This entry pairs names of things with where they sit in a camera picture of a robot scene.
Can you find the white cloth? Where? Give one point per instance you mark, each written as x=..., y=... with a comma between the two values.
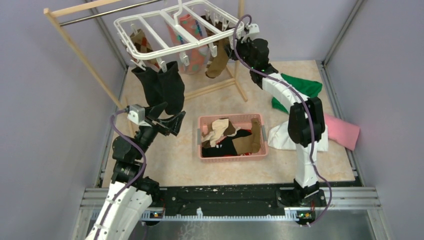
x=278, y=138

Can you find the pink cloth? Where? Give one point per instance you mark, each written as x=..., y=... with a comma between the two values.
x=344, y=133

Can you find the green shirt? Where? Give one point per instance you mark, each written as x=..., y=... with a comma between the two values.
x=309, y=88

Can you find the white plastic clip hanger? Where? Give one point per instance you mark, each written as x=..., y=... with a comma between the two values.
x=170, y=15

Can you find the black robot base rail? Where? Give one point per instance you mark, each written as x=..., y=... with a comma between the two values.
x=254, y=202

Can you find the plain tan brown sock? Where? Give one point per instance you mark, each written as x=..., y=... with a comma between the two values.
x=217, y=64

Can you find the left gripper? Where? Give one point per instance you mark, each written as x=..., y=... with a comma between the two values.
x=172, y=125

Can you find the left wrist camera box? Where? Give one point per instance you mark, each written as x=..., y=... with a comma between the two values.
x=137, y=115

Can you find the wooden clothes rack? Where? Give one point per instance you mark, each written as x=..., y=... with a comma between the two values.
x=91, y=6

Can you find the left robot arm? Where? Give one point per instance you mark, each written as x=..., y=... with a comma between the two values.
x=130, y=192

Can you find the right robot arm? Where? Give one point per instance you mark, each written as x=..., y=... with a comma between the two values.
x=306, y=122

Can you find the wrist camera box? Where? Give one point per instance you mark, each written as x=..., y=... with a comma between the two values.
x=251, y=31
x=137, y=115

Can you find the pile of socks in basket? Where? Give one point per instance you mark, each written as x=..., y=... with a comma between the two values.
x=223, y=139

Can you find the black hanging sock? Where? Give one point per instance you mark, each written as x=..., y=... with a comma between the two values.
x=151, y=86
x=173, y=88

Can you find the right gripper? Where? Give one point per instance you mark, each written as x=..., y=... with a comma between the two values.
x=239, y=44

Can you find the pink plastic basket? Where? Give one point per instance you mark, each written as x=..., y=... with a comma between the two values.
x=240, y=120

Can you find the orange brown argyle sock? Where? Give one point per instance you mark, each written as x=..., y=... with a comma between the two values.
x=143, y=46

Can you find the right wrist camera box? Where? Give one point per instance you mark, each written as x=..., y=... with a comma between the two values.
x=251, y=31

